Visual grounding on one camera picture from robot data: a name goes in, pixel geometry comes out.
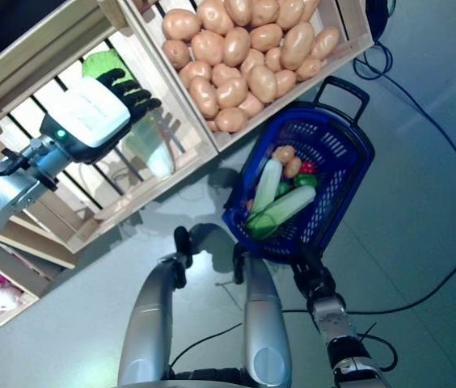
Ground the purple white plastic onion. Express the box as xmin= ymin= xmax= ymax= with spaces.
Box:
xmin=0 ymin=289 xmax=21 ymax=316

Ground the black round stand base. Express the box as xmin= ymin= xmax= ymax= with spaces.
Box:
xmin=363 ymin=0 xmax=397 ymax=44

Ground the green white napa cabbage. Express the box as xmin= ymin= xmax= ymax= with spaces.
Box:
xmin=249 ymin=157 xmax=285 ymax=215
xmin=81 ymin=50 xmax=175 ymax=179
xmin=245 ymin=184 xmax=318 ymax=240

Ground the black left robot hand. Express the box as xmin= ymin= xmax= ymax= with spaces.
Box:
xmin=40 ymin=67 xmax=163 ymax=165

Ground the wooden slatted cabbage crate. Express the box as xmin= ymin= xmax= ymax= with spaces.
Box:
xmin=0 ymin=0 xmax=219 ymax=255

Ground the blue plastic shopping basket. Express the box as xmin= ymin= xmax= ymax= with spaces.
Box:
xmin=222 ymin=76 xmax=376 ymax=266

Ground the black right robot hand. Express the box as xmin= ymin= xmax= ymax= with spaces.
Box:
xmin=291 ymin=241 xmax=336 ymax=302

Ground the wooden display shelf frame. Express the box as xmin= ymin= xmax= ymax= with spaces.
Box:
xmin=0 ymin=0 xmax=91 ymax=300

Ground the wooden slatted potato crate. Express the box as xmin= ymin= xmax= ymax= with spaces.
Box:
xmin=125 ymin=0 xmax=374 ymax=154

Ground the wooden onion crate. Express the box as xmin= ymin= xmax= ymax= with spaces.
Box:
xmin=0 ymin=248 xmax=41 ymax=348

